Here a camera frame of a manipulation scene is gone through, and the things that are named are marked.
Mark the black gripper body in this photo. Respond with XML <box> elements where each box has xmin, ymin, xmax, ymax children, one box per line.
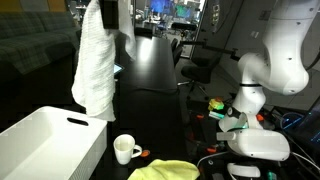
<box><xmin>99</xmin><ymin>0</ymin><xmax>120</xmax><ymax>30</ymax></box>

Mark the white towel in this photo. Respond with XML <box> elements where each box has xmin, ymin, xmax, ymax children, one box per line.
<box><xmin>70</xmin><ymin>0</ymin><xmax>138</xmax><ymax>123</ymax></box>

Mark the white ceramic mug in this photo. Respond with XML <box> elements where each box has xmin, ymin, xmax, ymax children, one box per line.
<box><xmin>113</xmin><ymin>134</ymin><xmax>143</xmax><ymax>166</ymax></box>

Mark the teal white small box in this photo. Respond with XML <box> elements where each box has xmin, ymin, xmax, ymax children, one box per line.
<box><xmin>208</xmin><ymin>110</ymin><xmax>226</xmax><ymax>121</ymax></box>

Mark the white plastic storage box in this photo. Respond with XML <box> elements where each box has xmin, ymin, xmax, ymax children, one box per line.
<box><xmin>0</xmin><ymin>106</ymin><xmax>109</xmax><ymax>180</ymax></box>

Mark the green plaid sofa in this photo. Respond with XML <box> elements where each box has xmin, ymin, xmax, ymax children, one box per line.
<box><xmin>0</xmin><ymin>10</ymin><xmax>82</xmax><ymax>76</ymax></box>

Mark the black rolling office chair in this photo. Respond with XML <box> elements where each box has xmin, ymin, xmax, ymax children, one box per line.
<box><xmin>176</xmin><ymin>54</ymin><xmax>219</xmax><ymax>99</ymax></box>

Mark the yellow-green microfibre cloth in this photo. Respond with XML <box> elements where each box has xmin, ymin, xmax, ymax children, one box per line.
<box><xmin>127</xmin><ymin>159</ymin><xmax>201</xmax><ymax>180</ymax></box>

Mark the white VR headset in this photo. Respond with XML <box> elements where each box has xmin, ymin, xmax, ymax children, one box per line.
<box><xmin>215</xmin><ymin>112</ymin><xmax>292</xmax><ymax>162</ymax></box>

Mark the white VR controller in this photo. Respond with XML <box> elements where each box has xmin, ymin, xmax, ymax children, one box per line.
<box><xmin>227</xmin><ymin>162</ymin><xmax>262</xmax><ymax>179</ymax></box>

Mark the dark laptop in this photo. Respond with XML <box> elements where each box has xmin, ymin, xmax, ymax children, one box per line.
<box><xmin>281</xmin><ymin>96</ymin><xmax>320</xmax><ymax>154</ymax></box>

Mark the white cable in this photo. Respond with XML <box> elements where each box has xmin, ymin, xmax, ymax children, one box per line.
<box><xmin>196</xmin><ymin>151</ymin><xmax>231</xmax><ymax>168</ymax></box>
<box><xmin>290</xmin><ymin>151</ymin><xmax>320</xmax><ymax>172</ymax></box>

